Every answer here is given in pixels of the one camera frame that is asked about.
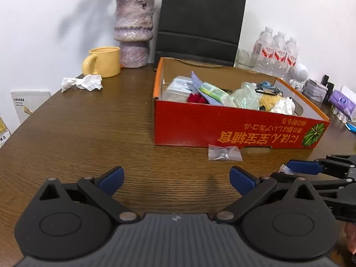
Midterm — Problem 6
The purple tissue pack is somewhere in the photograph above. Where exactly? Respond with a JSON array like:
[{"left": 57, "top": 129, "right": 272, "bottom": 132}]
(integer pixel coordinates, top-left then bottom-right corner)
[{"left": 329, "top": 86, "right": 355, "bottom": 122}]

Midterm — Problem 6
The blue patterned wrapper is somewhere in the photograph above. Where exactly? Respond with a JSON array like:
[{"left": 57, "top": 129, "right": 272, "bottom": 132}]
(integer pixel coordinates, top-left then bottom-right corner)
[{"left": 255, "top": 81, "right": 283, "bottom": 97}]

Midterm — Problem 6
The clear zip bag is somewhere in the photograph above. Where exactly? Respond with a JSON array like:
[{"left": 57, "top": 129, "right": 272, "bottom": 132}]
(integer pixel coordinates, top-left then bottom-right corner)
[{"left": 208, "top": 145, "right": 243, "bottom": 162}]

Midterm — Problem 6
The water bottle middle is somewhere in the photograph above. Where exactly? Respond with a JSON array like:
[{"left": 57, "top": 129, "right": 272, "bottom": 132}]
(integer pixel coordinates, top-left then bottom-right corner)
[{"left": 271, "top": 31, "right": 287, "bottom": 78}]

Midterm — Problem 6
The white astronaut figurine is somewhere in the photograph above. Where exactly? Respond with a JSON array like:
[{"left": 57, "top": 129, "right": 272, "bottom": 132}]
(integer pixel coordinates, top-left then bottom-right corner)
[{"left": 289, "top": 63, "right": 308, "bottom": 91}]

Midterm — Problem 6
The yellow white plush toy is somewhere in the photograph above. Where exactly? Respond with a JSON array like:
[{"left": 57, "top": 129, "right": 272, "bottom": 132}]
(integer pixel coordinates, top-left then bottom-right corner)
[{"left": 259, "top": 94, "right": 282, "bottom": 111}]

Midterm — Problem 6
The white wet wipes container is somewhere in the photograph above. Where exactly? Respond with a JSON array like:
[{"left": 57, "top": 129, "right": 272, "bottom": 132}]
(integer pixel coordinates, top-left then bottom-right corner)
[{"left": 162, "top": 76, "right": 198, "bottom": 103}]

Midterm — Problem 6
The red rose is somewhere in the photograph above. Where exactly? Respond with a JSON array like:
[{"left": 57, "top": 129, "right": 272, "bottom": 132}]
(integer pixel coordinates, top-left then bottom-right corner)
[{"left": 187, "top": 93, "right": 208, "bottom": 104}]

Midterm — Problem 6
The water bottle left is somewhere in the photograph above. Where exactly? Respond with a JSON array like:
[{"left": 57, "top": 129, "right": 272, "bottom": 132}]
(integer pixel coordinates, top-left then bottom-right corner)
[{"left": 250, "top": 26, "right": 274, "bottom": 74}]

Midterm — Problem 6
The water bottle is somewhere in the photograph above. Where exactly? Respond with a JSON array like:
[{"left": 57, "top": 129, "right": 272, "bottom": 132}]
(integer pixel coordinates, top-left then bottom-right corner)
[
  {"left": 285, "top": 37, "right": 299, "bottom": 74},
  {"left": 271, "top": 31, "right": 287, "bottom": 78},
  {"left": 250, "top": 26, "right": 274, "bottom": 74}
]

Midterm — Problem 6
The glass jar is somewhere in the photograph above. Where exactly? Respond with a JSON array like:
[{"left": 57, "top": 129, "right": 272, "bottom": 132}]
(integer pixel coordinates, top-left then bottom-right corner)
[{"left": 234, "top": 48, "right": 253, "bottom": 69}]

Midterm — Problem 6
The yellow mug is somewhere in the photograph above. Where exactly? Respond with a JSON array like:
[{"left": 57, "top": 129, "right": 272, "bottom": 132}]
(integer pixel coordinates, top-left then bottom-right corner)
[{"left": 81, "top": 47, "right": 121, "bottom": 78}]

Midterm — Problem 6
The iridescent plastic wrap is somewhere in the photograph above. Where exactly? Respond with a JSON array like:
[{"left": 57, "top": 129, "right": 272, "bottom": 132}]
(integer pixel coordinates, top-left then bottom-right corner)
[{"left": 231, "top": 81, "right": 261, "bottom": 110}]

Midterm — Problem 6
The water bottle right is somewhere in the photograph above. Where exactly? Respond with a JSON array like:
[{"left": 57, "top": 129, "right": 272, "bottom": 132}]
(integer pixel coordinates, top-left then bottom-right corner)
[{"left": 285, "top": 37, "right": 299, "bottom": 74}]

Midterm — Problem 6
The red cardboard box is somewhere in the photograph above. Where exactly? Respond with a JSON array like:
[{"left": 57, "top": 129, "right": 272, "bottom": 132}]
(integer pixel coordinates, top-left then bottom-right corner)
[{"left": 153, "top": 57, "right": 330, "bottom": 149}]

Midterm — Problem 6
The small tin box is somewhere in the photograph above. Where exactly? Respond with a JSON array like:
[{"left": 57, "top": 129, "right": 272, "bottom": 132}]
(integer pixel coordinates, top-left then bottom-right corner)
[{"left": 302, "top": 79, "right": 328, "bottom": 103}]

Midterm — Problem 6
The clear plastic packet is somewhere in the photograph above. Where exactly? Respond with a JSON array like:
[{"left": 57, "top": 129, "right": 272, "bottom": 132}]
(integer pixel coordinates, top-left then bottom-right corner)
[{"left": 278, "top": 164, "right": 294, "bottom": 175}]

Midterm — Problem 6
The black small bottle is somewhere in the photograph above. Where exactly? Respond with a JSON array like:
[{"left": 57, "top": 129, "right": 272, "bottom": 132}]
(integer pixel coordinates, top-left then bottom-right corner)
[{"left": 321, "top": 74, "right": 334, "bottom": 105}]

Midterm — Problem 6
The white tissue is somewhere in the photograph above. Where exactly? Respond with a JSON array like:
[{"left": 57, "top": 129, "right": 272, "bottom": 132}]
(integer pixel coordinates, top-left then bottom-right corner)
[{"left": 270, "top": 98, "right": 295, "bottom": 115}]

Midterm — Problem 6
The purple fabric pouch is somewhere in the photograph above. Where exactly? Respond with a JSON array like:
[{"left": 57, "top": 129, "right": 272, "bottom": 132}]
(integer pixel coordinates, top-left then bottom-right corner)
[{"left": 191, "top": 71, "right": 222, "bottom": 106}]

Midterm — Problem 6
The black paper bag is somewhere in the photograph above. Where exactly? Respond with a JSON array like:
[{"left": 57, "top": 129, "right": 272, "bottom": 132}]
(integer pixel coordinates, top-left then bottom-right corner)
[{"left": 154, "top": 0, "right": 246, "bottom": 66}]

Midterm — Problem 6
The person's right hand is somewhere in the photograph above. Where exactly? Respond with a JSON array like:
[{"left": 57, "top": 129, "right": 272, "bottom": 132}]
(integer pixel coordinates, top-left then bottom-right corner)
[{"left": 345, "top": 223, "right": 356, "bottom": 255}]

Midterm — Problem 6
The green packet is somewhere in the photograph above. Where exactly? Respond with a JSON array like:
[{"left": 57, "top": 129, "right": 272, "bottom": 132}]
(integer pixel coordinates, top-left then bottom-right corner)
[{"left": 199, "top": 82, "right": 236, "bottom": 107}]

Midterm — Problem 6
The purple ceramic vase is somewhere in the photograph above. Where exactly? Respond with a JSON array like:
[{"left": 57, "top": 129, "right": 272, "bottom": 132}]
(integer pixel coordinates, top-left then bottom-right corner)
[{"left": 114, "top": 0, "right": 154, "bottom": 68}]

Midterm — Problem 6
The crumpled white paper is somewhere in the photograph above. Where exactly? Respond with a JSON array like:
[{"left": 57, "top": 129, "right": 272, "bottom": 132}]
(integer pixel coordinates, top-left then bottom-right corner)
[{"left": 61, "top": 74, "right": 103, "bottom": 93}]

